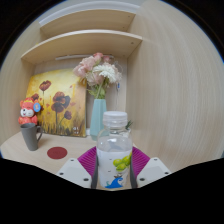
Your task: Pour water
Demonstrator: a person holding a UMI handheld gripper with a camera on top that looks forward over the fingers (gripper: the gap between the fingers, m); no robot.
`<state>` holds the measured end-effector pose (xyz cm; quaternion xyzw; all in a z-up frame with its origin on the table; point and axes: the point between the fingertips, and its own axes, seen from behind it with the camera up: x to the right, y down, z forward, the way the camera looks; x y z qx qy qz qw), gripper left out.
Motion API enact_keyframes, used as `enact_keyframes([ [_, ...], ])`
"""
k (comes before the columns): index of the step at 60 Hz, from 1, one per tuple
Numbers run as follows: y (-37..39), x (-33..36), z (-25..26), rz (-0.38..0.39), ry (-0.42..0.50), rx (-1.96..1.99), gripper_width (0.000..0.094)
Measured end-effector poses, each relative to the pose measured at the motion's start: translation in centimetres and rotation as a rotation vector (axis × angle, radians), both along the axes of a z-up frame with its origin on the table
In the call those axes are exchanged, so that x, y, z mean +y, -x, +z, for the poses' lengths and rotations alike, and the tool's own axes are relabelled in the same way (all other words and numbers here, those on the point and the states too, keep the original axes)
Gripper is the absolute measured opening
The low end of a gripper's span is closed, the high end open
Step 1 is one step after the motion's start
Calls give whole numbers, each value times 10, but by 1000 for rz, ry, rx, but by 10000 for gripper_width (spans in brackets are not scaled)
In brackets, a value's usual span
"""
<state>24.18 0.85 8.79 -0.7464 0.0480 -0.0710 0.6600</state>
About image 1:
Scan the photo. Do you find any red plush toy figure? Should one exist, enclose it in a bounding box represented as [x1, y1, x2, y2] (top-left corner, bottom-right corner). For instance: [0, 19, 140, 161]
[17, 97, 44, 126]

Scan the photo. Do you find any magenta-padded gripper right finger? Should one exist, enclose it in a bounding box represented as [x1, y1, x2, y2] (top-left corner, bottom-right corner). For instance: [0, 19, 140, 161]
[129, 145, 173, 189]

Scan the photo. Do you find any grey ceramic mug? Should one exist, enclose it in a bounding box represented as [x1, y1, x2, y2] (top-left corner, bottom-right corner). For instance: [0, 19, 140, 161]
[20, 122, 44, 152]

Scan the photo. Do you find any light wooden shelf unit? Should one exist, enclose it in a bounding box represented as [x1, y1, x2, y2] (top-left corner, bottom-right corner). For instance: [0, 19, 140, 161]
[20, 8, 144, 65]

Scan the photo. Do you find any teal faceted vase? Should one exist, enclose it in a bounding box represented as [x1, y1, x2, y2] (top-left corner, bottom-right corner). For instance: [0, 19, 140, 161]
[89, 98, 108, 141]

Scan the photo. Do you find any yellow poppy flower painting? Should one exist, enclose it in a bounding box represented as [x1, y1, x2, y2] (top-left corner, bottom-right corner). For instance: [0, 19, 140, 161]
[25, 68, 88, 138]

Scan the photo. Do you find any flat round red coaster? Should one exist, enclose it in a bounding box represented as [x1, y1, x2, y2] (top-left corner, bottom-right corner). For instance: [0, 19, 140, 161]
[46, 146, 68, 160]

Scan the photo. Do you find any pink and white flower bouquet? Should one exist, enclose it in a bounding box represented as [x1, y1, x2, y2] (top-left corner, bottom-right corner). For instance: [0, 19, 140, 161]
[72, 52, 123, 100]

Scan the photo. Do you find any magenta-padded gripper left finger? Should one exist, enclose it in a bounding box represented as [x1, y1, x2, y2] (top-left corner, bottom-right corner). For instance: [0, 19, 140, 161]
[55, 146, 100, 190]

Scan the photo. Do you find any clear plastic water bottle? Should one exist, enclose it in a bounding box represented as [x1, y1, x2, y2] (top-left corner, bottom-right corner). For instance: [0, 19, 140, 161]
[96, 110, 134, 190]

